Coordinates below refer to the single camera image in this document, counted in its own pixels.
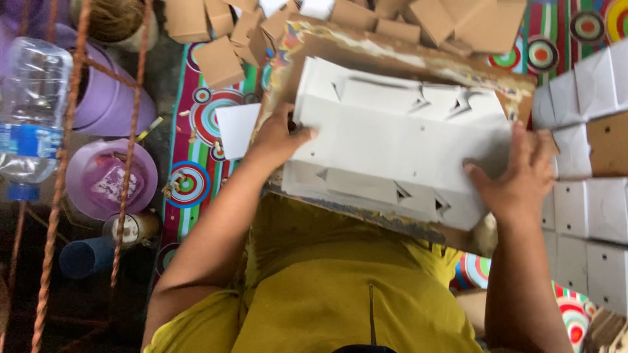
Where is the person's right hand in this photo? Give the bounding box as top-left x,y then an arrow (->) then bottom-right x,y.
463,122 -> 558,227

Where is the person's left hand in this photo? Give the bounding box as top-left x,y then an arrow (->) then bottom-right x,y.
247,103 -> 319,170

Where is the stack of white die-cut sheets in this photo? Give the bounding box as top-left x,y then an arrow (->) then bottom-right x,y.
281,56 -> 514,232

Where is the small white paper sheet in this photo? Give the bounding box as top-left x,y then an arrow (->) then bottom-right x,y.
215,102 -> 262,161

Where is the stack of white folded boxes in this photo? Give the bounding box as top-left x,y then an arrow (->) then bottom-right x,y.
532,38 -> 628,317

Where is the colourful circle-patterned mat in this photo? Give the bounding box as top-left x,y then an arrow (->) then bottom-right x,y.
149,0 -> 628,353

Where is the pile of brown folded boxes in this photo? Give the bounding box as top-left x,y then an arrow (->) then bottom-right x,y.
163,0 -> 529,90

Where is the worn brown cardboard board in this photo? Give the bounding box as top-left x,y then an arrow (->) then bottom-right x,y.
252,20 -> 539,257

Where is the person's yellow shirt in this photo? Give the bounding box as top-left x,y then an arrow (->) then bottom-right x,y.
142,192 -> 484,353

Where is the purple plastic bucket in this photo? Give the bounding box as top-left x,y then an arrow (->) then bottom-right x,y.
53,24 -> 158,138

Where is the clear glass cup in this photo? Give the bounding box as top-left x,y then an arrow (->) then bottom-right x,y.
102,211 -> 162,249

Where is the stack of flat brown cardboard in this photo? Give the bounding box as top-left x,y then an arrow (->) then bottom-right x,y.
580,306 -> 628,353

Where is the purple plastic bowl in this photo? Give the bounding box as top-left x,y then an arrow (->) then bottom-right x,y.
65,138 -> 159,222

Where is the brown fibrous round object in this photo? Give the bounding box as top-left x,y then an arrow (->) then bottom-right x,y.
70,0 -> 159,53

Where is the blue plastic cup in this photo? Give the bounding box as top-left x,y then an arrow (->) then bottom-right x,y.
58,236 -> 117,280

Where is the clear plastic water bottle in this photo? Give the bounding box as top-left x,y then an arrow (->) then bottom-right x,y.
0,36 -> 74,203

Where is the rusty metal rod frame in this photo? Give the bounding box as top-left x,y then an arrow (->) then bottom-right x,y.
0,0 -> 154,353

